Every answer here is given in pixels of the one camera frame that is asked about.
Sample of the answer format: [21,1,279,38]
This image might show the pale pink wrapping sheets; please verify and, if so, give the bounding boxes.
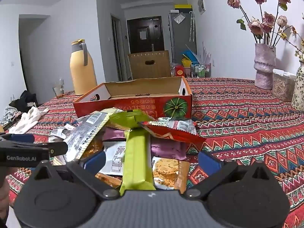
[202,41,212,64]

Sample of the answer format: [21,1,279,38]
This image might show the floral patterned vase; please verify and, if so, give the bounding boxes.
[291,62,304,112]

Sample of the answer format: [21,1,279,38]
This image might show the yellow flower branch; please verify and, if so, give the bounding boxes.
[280,13,304,63]

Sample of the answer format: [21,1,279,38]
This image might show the grey clothes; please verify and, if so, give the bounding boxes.
[0,107,19,126]

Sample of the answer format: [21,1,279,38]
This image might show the dried pink roses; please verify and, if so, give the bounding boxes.
[224,0,292,45]

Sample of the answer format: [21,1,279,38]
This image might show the pile of snack packets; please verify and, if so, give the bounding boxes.
[49,108,207,195]

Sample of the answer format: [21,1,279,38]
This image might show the brown cardboard box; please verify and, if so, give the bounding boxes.
[128,50,172,79]

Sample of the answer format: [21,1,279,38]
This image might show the person's left forearm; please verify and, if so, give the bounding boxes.
[0,188,9,218]

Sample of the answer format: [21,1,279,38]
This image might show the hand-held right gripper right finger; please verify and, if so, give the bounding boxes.
[185,151,271,200]

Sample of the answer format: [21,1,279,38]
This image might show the white cloth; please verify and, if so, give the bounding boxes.
[8,106,49,135]

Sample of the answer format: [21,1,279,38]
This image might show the pink ceramic vase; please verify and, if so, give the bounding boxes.
[255,43,277,91]

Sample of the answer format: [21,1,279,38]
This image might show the wire rack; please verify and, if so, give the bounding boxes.
[191,62,212,78]

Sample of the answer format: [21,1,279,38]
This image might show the folded umbrella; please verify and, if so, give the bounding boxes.
[189,11,196,42]

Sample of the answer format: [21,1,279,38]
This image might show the cookie print snack packet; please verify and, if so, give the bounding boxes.
[152,157,191,194]

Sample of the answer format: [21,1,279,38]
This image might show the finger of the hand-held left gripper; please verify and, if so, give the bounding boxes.
[0,134,34,145]
[49,142,68,158]

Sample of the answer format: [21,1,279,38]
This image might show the grey refrigerator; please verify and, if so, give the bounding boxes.
[169,11,197,63]

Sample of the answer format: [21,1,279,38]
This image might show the long green snack packet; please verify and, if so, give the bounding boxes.
[119,127,156,196]

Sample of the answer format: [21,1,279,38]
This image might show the dark clothes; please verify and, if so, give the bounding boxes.
[9,90,38,113]

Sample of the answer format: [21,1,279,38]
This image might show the white printed snack packet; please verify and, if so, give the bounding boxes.
[96,142,126,176]

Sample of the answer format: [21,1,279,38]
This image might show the glass cup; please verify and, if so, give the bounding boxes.
[53,78,65,99]

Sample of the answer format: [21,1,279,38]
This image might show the red cardboard box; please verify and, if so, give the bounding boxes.
[73,76,193,120]

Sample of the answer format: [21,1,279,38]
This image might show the dark entrance door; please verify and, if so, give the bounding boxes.
[127,17,165,54]

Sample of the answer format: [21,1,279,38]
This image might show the yellow thermos jug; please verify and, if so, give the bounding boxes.
[70,39,98,96]

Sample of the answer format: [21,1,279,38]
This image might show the small red box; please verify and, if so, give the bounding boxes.
[175,64,186,77]

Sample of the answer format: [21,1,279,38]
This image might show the blue board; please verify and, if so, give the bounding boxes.
[182,50,197,63]

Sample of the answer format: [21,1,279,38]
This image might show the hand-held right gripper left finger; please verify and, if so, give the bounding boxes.
[34,150,120,200]

